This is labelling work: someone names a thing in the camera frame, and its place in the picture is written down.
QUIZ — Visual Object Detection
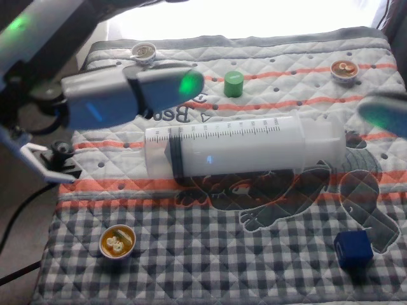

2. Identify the large translucent plastic syringe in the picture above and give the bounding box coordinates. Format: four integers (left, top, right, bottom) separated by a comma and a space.
144, 109, 347, 179

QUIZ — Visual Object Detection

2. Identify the green cylinder block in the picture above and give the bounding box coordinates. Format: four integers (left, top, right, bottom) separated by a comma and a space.
223, 71, 245, 98

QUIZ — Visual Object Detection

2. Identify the grey quilt with bear print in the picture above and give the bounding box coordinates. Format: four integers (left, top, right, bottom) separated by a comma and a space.
30, 27, 407, 305

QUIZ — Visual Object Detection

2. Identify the blue-patterned white toy bowl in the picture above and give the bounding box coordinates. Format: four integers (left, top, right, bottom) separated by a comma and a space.
130, 43, 157, 67

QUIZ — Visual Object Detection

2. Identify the toy bowl of orange soup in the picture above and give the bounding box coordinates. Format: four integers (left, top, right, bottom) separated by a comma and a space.
99, 224, 137, 260

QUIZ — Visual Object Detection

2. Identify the toy bowl with egg noodles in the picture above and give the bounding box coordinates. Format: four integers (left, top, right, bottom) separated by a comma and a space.
329, 60, 361, 88

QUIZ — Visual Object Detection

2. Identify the blue cube block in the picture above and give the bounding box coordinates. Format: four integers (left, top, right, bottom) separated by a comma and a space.
333, 229, 375, 270

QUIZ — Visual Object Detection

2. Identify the dark background object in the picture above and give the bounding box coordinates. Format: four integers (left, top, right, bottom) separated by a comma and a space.
371, 0, 407, 53

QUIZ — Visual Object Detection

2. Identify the wrist camera on white bracket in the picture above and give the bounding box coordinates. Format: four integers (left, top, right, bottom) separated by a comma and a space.
20, 141, 82, 184

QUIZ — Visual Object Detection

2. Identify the black cable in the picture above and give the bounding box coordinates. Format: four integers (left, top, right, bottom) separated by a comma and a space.
0, 180, 61, 255
0, 262, 41, 287

